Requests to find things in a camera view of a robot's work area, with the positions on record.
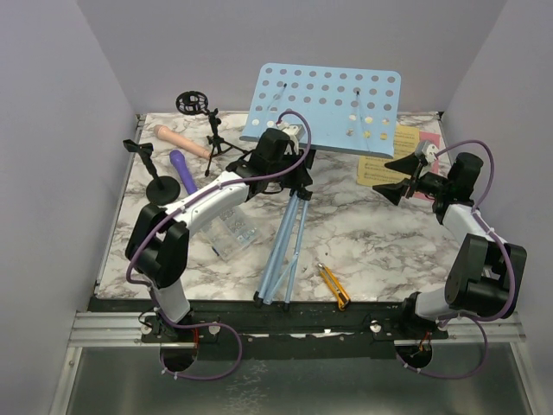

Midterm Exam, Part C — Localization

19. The yellow sheet music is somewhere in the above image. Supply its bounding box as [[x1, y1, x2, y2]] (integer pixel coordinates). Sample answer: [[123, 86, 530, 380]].
[[357, 125, 419, 187]]

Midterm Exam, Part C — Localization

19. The pink sheet music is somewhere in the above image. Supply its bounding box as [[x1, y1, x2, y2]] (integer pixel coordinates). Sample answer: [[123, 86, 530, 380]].
[[413, 131, 441, 201]]

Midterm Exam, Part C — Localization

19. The light blue music stand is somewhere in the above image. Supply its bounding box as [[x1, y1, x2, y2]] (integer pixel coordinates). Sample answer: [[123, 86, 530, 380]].
[[241, 63, 401, 306]]

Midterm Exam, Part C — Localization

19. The purple microphone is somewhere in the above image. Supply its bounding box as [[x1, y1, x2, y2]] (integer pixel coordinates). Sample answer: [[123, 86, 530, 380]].
[[169, 150, 198, 195]]

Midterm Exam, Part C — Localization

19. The black tripod mic stand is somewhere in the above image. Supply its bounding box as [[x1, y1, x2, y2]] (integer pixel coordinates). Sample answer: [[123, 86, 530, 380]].
[[175, 89, 251, 177]]

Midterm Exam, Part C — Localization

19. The black round-base mic stand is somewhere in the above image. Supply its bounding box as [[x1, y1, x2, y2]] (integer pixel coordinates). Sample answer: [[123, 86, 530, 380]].
[[123, 139, 181, 206]]

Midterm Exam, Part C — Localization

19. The beige microphone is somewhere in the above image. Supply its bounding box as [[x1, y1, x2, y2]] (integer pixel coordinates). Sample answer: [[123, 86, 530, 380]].
[[153, 124, 211, 159]]

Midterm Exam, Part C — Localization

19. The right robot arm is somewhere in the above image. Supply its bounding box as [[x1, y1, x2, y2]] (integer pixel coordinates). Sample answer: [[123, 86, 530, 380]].
[[374, 150, 527, 339]]

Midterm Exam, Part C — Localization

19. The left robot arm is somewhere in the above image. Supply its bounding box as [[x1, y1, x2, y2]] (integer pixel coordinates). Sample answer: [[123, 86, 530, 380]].
[[125, 128, 313, 342]]

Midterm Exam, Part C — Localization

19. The clear plastic screw box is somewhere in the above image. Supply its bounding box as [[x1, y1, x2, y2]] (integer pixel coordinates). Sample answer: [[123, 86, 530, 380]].
[[201, 207, 260, 260]]

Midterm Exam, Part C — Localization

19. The yellow utility knife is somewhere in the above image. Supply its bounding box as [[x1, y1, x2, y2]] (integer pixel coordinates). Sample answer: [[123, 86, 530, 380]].
[[317, 263, 351, 311]]

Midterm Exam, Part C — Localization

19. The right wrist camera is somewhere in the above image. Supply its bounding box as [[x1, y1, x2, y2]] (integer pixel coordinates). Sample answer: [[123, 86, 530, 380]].
[[414, 141, 439, 166]]

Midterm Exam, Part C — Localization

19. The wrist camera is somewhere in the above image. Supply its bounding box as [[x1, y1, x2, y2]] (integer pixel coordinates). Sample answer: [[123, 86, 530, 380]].
[[414, 141, 439, 166], [278, 122, 305, 152]]

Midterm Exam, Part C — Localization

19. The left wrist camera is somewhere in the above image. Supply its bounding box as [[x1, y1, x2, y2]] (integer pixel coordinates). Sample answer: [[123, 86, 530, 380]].
[[278, 122, 305, 152]]

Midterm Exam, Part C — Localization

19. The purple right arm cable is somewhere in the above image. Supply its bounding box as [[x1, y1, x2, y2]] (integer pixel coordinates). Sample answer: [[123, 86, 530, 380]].
[[396, 139, 518, 380]]

